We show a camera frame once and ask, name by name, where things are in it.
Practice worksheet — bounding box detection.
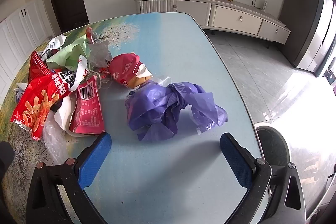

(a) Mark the pink packet with barcode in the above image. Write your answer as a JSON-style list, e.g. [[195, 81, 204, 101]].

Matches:
[[69, 76, 105, 135]]

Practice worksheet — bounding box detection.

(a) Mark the grey refrigerator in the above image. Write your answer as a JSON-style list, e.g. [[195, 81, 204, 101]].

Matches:
[[273, 0, 336, 77]]

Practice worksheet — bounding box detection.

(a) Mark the clear plastic bag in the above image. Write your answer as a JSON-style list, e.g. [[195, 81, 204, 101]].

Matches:
[[42, 119, 79, 164]]

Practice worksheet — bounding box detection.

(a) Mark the grey trash bin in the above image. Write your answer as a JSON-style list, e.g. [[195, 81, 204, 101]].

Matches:
[[255, 125, 290, 169]]

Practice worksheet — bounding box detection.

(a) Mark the pink wrapper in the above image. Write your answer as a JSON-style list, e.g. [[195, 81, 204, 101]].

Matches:
[[108, 53, 154, 89]]

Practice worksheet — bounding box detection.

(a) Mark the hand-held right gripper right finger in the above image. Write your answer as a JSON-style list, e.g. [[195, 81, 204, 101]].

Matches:
[[219, 132, 307, 224]]

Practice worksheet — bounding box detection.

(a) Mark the white black printed wrapper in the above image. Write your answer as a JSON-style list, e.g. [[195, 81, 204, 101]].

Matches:
[[54, 55, 88, 92]]

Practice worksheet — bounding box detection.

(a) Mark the purple plastic bag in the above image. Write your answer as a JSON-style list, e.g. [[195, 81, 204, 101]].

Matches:
[[125, 81, 228, 142]]

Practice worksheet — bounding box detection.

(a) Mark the white wardrobe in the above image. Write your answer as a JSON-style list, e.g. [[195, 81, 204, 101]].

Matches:
[[0, 0, 62, 104]]

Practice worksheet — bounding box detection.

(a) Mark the small crumpled white wrapper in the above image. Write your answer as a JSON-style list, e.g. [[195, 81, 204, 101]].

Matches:
[[14, 84, 28, 102]]

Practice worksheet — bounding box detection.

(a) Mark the clear wrapper with red tip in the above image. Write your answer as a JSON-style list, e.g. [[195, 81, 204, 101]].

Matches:
[[86, 27, 114, 75]]

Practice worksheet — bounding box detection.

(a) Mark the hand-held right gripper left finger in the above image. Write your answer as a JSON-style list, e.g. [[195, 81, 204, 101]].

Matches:
[[26, 132, 112, 224]]

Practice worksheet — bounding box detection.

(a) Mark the red striped snack bag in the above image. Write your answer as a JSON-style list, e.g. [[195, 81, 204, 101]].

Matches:
[[28, 51, 53, 83]]

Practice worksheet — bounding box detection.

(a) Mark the white television cabinet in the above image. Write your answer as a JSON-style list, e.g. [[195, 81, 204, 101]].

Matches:
[[133, 0, 291, 45]]

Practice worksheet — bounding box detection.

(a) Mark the green paper sheet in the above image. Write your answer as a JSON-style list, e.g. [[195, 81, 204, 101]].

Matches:
[[47, 36, 88, 71]]

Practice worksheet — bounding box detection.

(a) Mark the silver foil wrapper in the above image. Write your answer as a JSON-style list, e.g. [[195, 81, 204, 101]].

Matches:
[[48, 35, 67, 56]]

